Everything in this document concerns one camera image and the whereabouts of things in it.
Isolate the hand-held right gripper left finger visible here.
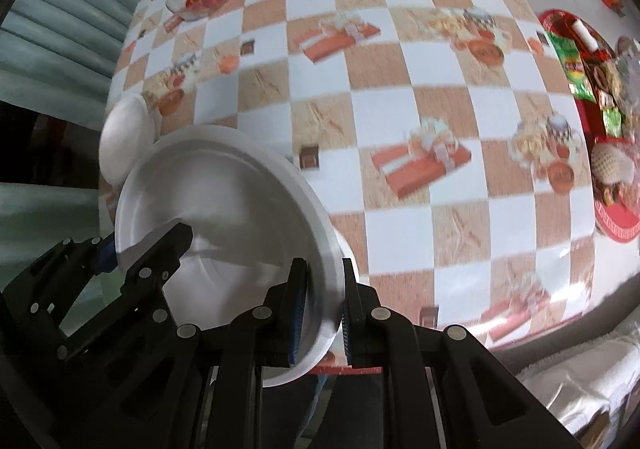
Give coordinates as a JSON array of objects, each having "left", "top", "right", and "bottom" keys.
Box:
[{"left": 75, "top": 257, "right": 311, "bottom": 449}]

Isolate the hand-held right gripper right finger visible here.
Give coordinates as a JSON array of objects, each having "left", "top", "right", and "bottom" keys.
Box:
[{"left": 341, "top": 258, "right": 584, "bottom": 449}]

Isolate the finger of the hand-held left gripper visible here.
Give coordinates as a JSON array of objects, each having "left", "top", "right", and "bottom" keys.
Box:
[
  {"left": 120, "top": 223, "right": 194, "bottom": 330},
  {"left": 60, "top": 235, "right": 119, "bottom": 280}
]

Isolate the checkered printed tablecloth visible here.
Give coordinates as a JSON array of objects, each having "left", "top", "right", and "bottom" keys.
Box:
[{"left": 98, "top": 0, "right": 599, "bottom": 376}]

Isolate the white fluffy blanket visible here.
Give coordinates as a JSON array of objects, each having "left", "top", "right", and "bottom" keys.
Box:
[{"left": 517, "top": 328, "right": 640, "bottom": 436}]

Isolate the red round tray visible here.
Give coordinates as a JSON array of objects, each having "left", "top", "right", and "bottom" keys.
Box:
[{"left": 539, "top": 9, "right": 640, "bottom": 246}]

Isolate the white foam fruit net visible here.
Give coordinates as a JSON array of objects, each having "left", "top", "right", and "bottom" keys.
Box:
[{"left": 591, "top": 139, "right": 632, "bottom": 190}]

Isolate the small green packet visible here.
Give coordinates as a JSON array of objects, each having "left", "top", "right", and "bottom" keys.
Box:
[{"left": 602, "top": 106, "right": 625, "bottom": 138}]

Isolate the green snack packet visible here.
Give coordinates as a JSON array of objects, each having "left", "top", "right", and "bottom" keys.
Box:
[{"left": 546, "top": 31, "right": 597, "bottom": 100}]

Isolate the white small bottle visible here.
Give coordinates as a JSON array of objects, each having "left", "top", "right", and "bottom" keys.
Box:
[{"left": 572, "top": 21, "right": 599, "bottom": 50}]

